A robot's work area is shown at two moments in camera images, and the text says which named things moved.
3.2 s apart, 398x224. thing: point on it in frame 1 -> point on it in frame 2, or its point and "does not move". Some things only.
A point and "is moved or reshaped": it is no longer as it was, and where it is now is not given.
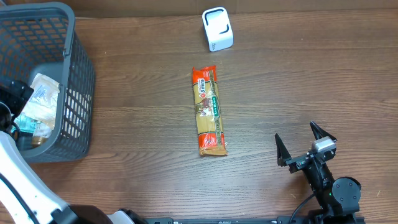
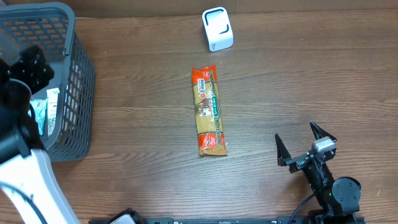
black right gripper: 302,158 does not move
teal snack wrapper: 25,124 is moved or reshaped
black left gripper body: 11,95 -> 34,66
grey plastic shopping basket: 45,39 does not move
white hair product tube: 41,133 is moved or reshaped
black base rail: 229,220 does not move
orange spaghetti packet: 211,137 does not move
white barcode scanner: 218,28 does not move
